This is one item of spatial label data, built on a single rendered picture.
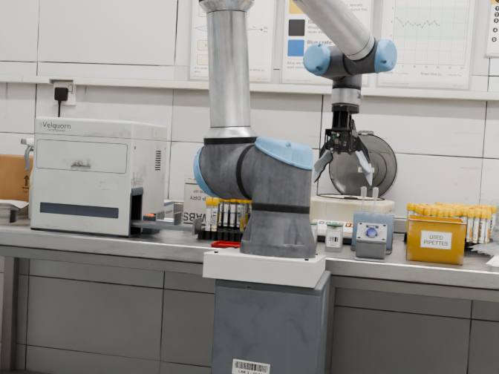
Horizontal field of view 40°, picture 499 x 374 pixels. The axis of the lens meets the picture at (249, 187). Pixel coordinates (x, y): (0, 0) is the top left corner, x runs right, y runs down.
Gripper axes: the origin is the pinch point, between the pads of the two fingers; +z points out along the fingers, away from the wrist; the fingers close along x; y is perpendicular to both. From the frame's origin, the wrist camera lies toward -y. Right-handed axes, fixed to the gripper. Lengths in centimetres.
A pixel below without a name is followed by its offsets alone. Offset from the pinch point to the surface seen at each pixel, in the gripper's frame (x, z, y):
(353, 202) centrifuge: -0.4, 4.0, -14.4
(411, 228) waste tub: 19.6, 9.6, 7.5
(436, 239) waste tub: 25.5, 11.8, 6.3
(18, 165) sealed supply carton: -105, -1, 1
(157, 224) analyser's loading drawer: -42.1, 13.4, 20.7
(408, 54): 6, -45, -47
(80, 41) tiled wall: -106, -47, -25
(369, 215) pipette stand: 7.6, 7.4, 0.1
